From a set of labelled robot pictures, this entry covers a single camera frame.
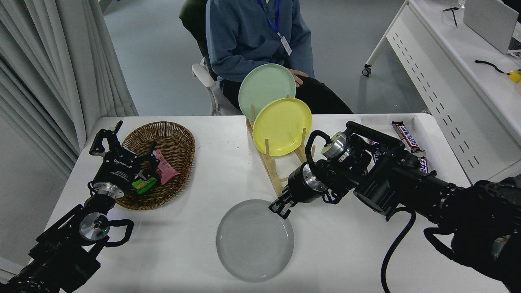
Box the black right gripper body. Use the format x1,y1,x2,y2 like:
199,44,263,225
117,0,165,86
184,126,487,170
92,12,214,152
288,162,322,204

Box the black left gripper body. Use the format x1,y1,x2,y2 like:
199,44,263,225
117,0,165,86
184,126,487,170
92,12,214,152
92,148,142,188

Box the grey plate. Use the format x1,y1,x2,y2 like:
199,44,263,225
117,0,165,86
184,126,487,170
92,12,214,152
216,199,295,282

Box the wooden plate rack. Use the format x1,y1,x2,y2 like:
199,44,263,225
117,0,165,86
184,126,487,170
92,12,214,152
245,104,316,198

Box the yellow plate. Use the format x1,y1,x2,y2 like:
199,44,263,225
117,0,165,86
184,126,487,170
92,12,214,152
252,98,313,157

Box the pale green plate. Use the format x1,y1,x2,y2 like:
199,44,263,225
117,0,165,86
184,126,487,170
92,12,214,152
238,63,296,121

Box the person's hand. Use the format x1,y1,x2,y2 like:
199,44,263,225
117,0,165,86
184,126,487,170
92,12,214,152
288,68,309,87

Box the pink snack packet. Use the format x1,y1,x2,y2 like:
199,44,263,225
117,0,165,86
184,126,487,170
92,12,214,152
140,149,181,185

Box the green snack packet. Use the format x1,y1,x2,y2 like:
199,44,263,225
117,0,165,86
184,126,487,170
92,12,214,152
131,176,158,195

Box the brown wicker basket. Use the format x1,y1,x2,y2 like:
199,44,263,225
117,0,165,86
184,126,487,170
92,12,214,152
115,121,196,211

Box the white curtain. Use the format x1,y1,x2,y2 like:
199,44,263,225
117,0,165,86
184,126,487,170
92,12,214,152
0,0,139,177

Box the white office chair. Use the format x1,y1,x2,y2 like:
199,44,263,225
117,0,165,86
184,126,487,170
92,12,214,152
191,57,241,116

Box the white tray with cork base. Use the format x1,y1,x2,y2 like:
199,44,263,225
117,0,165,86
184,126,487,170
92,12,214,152
354,114,448,179

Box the brown chocolate bar white lettering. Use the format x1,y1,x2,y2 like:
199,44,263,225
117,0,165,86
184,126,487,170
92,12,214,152
418,156,437,176

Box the dark green jacket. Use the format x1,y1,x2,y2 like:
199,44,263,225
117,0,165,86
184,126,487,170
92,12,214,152
180,0,209,66

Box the person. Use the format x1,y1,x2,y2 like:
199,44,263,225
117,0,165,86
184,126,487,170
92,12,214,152
206,0,354,116

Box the white desk with perforated panel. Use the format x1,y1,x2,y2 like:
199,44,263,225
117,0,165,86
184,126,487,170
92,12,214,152
362,0,521,184

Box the black glasses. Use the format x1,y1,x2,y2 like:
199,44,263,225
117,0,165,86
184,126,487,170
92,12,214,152
443,7,460,28

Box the grey laptop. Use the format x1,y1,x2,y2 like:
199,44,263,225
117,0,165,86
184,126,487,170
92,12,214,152
463,0,521,56

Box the white ID badge blue lanyard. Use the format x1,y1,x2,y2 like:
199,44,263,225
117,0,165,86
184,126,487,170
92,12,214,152
256,0,293,56

